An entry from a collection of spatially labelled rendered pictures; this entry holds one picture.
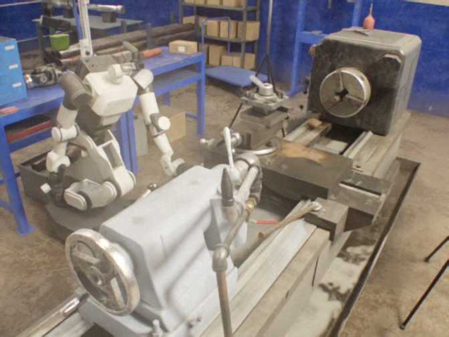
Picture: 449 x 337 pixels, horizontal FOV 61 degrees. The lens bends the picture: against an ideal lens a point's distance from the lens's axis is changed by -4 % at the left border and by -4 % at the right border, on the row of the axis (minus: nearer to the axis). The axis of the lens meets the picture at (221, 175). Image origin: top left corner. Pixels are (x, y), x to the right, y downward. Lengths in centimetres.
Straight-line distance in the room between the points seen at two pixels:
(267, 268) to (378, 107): 135
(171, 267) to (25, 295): 169
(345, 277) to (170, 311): 117
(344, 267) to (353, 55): 114
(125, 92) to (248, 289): 131
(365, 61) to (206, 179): 145
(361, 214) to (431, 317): 111
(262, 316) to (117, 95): 140
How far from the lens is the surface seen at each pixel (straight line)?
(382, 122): 240
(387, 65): 227
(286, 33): 616
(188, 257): 102
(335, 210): 157
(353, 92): 218
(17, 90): 294
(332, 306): 185
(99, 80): 215
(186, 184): 109
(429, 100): 575
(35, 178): 325
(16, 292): 262
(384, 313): 248
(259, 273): 130
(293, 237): 146
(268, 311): 120
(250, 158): 131
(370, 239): 228
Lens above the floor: 172
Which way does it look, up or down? 30 degrees down
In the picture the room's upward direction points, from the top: 2 degrees clockwise
